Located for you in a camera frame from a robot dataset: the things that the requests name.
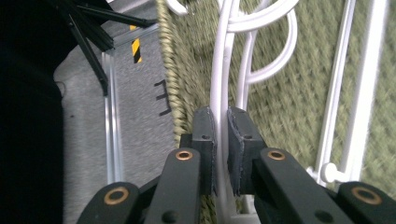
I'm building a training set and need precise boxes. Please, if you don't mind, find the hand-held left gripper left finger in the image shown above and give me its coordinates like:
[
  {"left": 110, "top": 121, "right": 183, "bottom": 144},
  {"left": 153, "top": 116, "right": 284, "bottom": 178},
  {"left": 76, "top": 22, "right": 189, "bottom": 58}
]
[{"left": 179, "top": 105, "right": 218, "bottom": 197}]

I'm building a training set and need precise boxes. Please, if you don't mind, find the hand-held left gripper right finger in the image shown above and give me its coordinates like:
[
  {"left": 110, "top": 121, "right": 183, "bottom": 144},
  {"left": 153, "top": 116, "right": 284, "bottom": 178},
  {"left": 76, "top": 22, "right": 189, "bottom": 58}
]
[{"left": 227, "top": 106, "right": 268, "bottom": 197}]

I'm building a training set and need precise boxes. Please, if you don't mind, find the white wire rack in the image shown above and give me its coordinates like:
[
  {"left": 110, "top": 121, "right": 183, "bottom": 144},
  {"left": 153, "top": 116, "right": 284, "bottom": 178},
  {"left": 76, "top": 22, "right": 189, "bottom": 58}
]
[{"left": 209, "top": 0, "right": 300, "bottom": 224}]

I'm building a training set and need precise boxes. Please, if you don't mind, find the pale plastic clothes hanger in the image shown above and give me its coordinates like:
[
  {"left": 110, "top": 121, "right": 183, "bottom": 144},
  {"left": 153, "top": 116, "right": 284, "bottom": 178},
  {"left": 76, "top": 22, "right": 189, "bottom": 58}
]
[
  {"left": 234, "top": 7, "right": 300, "bottom": 111},
  {"left": 306, "top": 0, "right": 391, "bottom": 189}
]

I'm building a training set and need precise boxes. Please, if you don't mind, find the black tape floor marking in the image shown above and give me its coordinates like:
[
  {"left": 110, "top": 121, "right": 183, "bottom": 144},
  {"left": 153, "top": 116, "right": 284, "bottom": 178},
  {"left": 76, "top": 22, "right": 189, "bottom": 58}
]
[{"left": 153, "top": 78, "right": 173, "bottom": 117}]

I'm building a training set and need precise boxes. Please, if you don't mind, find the yellow black striped tape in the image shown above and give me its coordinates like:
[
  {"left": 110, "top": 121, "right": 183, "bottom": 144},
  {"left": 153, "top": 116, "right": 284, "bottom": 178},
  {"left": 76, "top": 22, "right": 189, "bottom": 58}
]
[{"left": 129, "top": 24, "right": 143, "bottom": 64}]

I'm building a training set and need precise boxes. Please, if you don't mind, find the black tripod stand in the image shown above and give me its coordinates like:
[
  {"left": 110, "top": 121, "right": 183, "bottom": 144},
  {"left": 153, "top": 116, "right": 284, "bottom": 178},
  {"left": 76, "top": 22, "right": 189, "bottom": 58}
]
[{"left": 54, "top": 0, "right": 158, "bottom": 97}]

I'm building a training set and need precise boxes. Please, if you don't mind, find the black curtain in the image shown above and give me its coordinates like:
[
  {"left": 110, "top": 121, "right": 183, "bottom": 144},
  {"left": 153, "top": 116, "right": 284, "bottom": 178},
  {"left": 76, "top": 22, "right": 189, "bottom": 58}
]
[{"left": 0, "top": 0, "right": 78, "bottom": 224}]

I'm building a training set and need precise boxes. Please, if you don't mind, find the aluminium frame profile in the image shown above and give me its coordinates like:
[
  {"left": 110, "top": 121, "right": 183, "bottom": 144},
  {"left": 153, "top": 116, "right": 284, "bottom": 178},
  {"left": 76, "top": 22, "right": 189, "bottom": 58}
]
[{"left": 101, "top": 23, "right": 163, "bottom": 185}]

